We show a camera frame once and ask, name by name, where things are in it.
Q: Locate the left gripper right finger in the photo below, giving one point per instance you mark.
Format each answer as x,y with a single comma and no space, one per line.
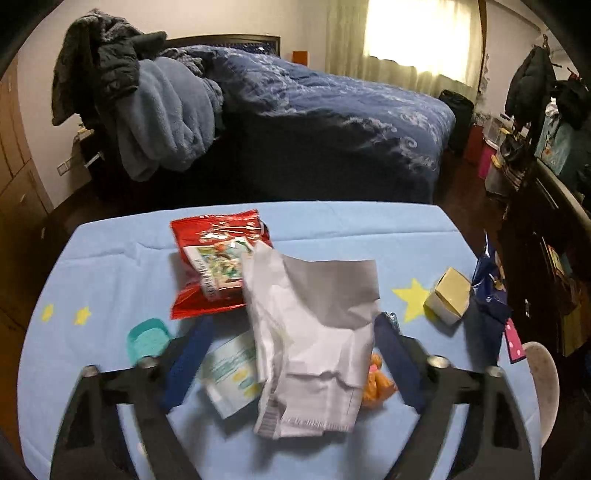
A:
494,442

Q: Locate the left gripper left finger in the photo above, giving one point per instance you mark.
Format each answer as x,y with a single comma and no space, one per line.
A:
91,444

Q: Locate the teal soap dish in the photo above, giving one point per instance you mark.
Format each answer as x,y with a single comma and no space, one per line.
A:
148,338

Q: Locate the orange toy figure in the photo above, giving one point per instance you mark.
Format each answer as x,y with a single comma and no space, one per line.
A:
379,387

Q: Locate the dark blue biscuit bag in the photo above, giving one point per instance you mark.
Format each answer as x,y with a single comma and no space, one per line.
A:
488,289

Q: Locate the white green tissue packet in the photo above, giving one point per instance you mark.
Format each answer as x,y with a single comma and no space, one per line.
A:
229,375

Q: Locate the red snack bag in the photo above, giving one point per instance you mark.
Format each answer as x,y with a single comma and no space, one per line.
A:
211,248

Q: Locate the white paper bag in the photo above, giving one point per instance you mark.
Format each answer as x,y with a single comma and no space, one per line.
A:
313,324

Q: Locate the white pink speckled trash bin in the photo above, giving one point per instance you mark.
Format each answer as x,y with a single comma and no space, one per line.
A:
546,381

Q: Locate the light blue patterned tablecloth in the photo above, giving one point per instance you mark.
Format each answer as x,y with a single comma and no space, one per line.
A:
114,274

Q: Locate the dark wooden dresser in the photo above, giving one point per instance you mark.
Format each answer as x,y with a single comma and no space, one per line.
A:
545,240

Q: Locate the wooden wardrobe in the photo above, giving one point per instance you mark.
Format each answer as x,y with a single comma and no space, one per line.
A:
25,204

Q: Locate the wooden nightstand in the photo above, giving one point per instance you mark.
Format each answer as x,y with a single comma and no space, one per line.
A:
90,149

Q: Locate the pink storage container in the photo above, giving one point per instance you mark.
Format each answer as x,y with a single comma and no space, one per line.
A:
488,151

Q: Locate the light blue fleece blanket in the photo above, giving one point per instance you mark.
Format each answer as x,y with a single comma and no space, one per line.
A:
168,121

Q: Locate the black suitcase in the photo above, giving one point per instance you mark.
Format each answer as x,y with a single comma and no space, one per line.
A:
463,109

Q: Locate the hanging black coat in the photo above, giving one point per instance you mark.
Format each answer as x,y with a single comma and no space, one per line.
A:
530,87

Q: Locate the bed with blue duvet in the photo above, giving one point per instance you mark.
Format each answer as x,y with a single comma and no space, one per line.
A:
309,135

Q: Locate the dark jackets pile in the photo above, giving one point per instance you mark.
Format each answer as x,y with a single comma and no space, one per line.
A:
99,62

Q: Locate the green window curtain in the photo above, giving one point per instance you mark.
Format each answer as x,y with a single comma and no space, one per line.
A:
423,46

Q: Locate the orange bedside box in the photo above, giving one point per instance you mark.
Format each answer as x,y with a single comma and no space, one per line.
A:
300,57

